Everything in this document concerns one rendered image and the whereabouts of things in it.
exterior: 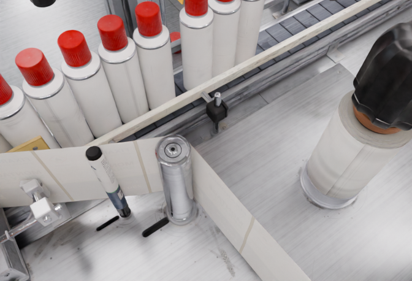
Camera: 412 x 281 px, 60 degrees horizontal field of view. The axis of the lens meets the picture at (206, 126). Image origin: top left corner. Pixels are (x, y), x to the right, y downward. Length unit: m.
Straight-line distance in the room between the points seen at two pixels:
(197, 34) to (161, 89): 0.11
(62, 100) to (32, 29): 0.44
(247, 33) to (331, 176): 0.28
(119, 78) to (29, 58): 0.12
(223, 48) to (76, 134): 0.27
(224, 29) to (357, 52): 0.37
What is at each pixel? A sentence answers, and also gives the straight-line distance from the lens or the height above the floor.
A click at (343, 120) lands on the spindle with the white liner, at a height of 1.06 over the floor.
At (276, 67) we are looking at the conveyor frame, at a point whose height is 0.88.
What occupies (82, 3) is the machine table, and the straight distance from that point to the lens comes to 0.95.
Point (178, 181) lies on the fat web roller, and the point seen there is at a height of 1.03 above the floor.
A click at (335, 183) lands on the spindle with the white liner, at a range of 0.51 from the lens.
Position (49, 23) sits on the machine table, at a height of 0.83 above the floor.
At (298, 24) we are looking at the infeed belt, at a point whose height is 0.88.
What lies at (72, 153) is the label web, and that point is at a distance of 0.41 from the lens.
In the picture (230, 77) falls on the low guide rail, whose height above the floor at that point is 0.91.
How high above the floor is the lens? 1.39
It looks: 57 degrees down
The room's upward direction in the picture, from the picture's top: 1 degrees clockwise
